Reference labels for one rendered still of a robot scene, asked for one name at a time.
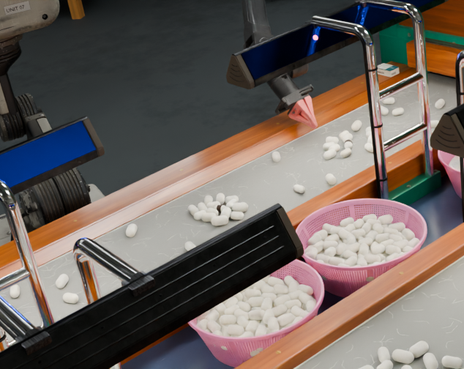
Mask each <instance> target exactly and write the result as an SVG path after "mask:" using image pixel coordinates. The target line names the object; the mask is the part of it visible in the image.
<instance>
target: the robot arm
mask: <svg viewBox="0 0 464 369"><path fill-rule="evenodd" d="M242 11H243V17H244V44H243V50H244V49H245V48H248V47H250V46H253V45H255V44H258V43H260V42H263V41H264V40H267V39H270V38H272V37H273V35H272V33H271V28H270V26H269V22H268V19H267V14H266V5H265V0H242ZM308 68H309V65H308V64H306V65H304V66H302V67H299V68H297V69H295V70H292V71H290V72H287V73H286V74H284V75H281V76H279V77H277V78H275V79H272V80H270V81H268V82H267V83H268V85H269V86H270V88H271V89H272V90H273V92H274V93H275V94H276V95H277V96H278V98H279V99H280V103H279V105H278V106H277V108H276V110H275V113H276V114H277V115H278V116H279V114H280V113H282V112H284V111H286V110H288V109H290V110H289V111H288V113H287V114H288V116H289V117H290V118H291V119H294V120H296V121H298V122H301V123H304V124H306V125H307V126H309V127H311V128H313V129H315V128H316V127H317V126H318V125H317V122H316V120H315V115H314V113H313V104H312V100H311V97H310V95H309V94H308V93H309V92H312V91H313V89H314V88H313V86H312V85H311V84H310V85H309V86H306V87H304V88H302V89H300V88H299V87H298V86H297V85H296V84H295V82H294V81H293V80H292V79H294V78H297V77H299V76H300V75H303V74H305V73H307V71H308Z"/></svg>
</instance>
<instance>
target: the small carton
mask: <svg viewBox="0 0 464 369"><path fill-rule="evenodd" d="M377 67H378V69H377V71H378V74H379V75H385V76H388V77H392V76H394V75H397V74H399V73H400V72H399V67H397V66H394V65H390V64H384V63H383V64H380V65H378V66H377Z"/></svg>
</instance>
